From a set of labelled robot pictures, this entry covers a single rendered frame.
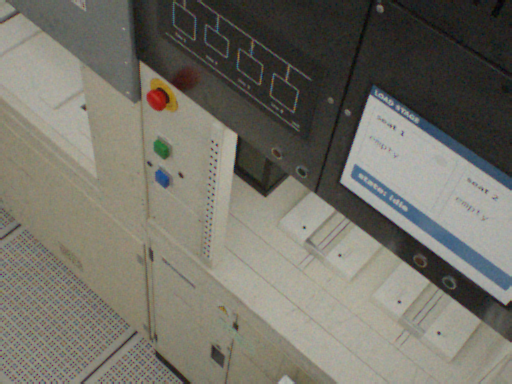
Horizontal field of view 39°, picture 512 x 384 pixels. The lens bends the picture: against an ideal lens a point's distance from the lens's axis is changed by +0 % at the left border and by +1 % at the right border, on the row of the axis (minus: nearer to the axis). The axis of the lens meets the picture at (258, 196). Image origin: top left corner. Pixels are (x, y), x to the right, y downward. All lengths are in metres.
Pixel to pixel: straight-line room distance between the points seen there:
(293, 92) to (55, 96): 1.04
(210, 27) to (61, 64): 1.02
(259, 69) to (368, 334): 0.78
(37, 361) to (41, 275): 0.31
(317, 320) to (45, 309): 1.22
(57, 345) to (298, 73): 1.73
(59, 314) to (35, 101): 0.88
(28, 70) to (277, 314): 0.94
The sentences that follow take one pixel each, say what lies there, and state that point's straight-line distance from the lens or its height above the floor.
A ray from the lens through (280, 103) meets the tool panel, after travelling 1.05.
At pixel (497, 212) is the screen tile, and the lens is 0.92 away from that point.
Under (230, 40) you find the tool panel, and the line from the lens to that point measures 1.05.
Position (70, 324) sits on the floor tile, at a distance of 2.56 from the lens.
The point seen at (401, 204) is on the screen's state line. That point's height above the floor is 1.52.
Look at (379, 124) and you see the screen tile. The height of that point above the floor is 1.63.
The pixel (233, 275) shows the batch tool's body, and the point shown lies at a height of 0.87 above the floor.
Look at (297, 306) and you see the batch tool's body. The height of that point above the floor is 0.87.
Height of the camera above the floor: 2.33
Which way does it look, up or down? 56 degrees down
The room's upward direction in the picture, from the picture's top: 10 degrees clockwise
